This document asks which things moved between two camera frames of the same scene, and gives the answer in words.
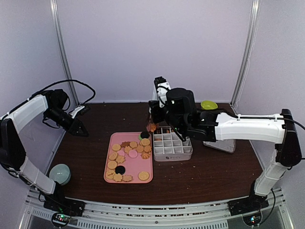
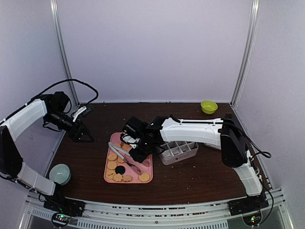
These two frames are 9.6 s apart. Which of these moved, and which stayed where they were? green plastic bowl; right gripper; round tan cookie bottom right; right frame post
Moved: right gripper
Stayed: green plastic bowl; right frame post; round tan cookie bottom right
